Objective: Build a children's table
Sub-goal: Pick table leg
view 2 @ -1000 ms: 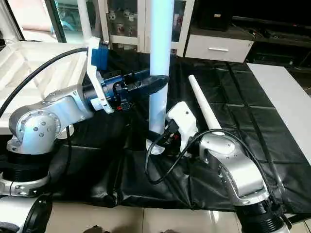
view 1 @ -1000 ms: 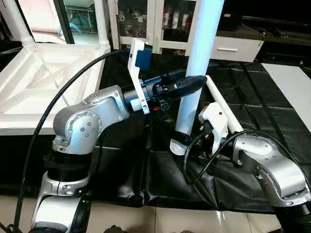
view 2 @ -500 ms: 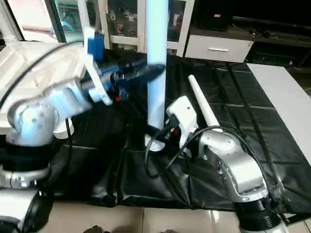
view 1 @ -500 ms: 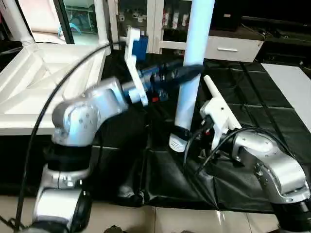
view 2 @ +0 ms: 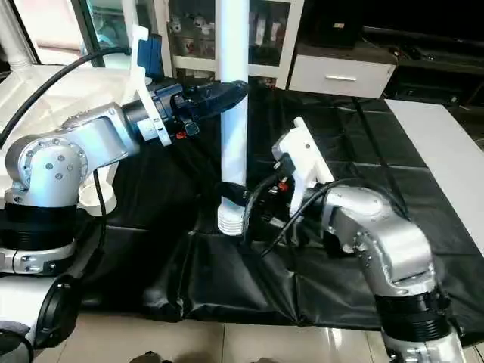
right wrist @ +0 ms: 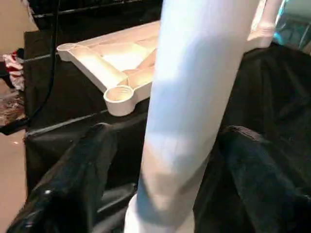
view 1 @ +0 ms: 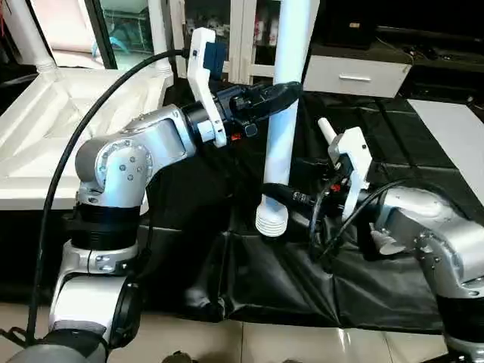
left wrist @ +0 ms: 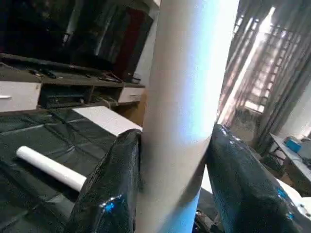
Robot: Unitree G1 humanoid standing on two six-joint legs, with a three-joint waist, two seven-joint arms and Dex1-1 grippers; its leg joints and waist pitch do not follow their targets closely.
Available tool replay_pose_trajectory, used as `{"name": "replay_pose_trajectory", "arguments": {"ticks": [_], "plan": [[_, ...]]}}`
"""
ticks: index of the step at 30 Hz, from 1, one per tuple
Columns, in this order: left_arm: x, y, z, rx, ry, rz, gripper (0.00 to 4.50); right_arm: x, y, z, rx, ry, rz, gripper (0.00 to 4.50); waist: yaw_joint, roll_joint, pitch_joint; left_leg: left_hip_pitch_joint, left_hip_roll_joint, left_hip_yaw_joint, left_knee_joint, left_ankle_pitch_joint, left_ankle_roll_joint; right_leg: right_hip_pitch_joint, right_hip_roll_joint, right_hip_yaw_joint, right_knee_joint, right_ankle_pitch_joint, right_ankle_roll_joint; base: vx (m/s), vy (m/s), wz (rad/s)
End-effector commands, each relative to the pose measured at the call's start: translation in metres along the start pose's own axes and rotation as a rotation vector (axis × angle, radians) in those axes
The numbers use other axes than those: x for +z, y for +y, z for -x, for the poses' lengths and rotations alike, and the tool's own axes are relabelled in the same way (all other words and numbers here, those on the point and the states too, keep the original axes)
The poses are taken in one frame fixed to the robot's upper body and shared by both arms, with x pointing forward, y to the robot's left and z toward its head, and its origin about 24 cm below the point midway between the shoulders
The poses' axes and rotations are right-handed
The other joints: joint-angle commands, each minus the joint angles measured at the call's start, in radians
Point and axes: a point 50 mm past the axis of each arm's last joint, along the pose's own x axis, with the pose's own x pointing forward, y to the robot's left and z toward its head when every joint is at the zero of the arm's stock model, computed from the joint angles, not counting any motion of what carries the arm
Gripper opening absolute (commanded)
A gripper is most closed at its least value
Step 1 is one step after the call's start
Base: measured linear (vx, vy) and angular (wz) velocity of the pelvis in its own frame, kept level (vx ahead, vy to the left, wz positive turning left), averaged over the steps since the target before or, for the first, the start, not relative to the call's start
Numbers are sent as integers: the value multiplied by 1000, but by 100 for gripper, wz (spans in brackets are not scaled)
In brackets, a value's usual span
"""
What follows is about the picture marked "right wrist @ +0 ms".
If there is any black table mat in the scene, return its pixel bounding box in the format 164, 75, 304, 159
22, 29, 311, 233

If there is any white plastic table top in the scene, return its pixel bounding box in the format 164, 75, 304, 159
56, 19, 275, 118

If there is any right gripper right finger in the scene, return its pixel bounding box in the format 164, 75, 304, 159
214, 125, 311, 233

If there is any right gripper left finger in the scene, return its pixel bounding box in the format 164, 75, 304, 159
5, 124, 120, 233

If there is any white plastic table leg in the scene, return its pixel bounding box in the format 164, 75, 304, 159
248, 0, 287, 49
124, 0, 260, 233

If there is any red white cloth pile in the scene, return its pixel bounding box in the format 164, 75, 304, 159
2, 49, 26, 93

